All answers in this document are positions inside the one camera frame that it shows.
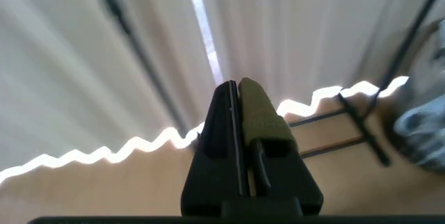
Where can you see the pale grey garment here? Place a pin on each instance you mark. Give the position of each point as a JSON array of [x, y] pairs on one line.
[[420, 126]]

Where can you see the black clothes rack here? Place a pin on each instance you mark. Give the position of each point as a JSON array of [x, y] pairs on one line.
[[363, 130]]

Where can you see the beige curtain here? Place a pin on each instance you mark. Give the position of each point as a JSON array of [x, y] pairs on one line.
[[52, 60]]

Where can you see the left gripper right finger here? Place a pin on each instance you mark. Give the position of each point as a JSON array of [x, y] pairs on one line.
[[288, 175]]

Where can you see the green shirt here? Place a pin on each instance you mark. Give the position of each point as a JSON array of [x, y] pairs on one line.
[[260, 119]]

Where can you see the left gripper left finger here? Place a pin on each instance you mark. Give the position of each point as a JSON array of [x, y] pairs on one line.
[[215, 172]]

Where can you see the white laundry basket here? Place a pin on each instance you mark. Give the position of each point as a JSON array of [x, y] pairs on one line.
[[431, 78]]

